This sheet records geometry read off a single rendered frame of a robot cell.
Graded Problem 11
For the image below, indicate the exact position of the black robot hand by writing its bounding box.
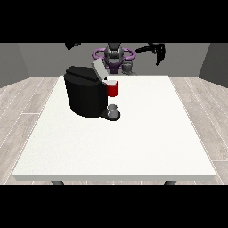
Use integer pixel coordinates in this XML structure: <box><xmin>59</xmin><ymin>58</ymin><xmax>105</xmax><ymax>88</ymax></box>
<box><xmin>64</xmin><ymin>43</ymin><xmax>82</xmax><ymax>51</ymax></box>
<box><xmin>135</xmin><ymin>43</ymin><xmax>167</xmax><ymax>67</ymax></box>

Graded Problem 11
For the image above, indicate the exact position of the small grey coffee pod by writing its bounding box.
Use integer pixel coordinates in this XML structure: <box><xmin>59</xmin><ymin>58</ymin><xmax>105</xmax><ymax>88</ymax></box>
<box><xmin>122</xmin><ymin>61</ymin><xmax>134</xmax><ymax>75</ymax></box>

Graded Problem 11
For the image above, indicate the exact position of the pale grey machine lid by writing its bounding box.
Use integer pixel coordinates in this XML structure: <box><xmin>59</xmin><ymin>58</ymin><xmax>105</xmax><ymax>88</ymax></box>
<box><xmin>91</xmin><ymin>58</ymin><xmax>109</xmax><ymax>81</ymax></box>

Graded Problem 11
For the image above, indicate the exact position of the black coffee machine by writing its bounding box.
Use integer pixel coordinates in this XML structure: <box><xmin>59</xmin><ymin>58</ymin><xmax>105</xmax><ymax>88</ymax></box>
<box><xmin>63</xmin><ymin>65</ymin><xmax>121</xmax><ymax>121</ymax></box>

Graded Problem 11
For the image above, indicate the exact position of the red pod holder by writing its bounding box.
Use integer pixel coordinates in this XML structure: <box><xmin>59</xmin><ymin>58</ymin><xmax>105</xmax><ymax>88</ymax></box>
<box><xmin>105</xmin><ymin>79</ymin><xmax>119</xmax><ymax>98</ymax></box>

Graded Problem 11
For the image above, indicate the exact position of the grey purple-ringed robot trunk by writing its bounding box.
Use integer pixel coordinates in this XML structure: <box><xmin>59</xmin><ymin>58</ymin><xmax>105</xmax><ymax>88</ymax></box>
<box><xmin>92</xmin><ymin>43</ymin><xmax>137</xmax><ymax>75</ymax></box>

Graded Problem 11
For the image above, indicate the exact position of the small grey cup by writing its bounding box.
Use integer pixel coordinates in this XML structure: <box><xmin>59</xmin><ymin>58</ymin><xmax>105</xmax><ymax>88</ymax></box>
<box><xmin>107</xmin><ymin>103</ymin><xmax>119</xmax><ymax>118</ymax></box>

